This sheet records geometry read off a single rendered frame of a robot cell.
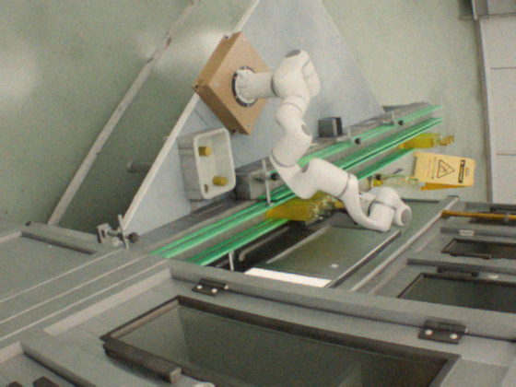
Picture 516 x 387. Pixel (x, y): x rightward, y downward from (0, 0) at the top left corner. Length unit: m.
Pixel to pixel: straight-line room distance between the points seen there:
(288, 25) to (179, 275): 1.66
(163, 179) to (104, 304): 1.01
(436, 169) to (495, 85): 2.67
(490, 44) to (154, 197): 6.35
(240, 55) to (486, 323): 1.57
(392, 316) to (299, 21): 1.96
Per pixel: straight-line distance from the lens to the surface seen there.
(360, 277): 1.75
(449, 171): 5.36
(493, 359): 0.69
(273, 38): 2.40
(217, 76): 1.99
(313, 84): 1.90
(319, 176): 1.65
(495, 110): 7.81
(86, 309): 0.95
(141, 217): 1.87
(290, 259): 1.96
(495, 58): 7.73
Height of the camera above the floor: 2.20
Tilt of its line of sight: 39 degrees down
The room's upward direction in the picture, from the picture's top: 93 degrees clockwise
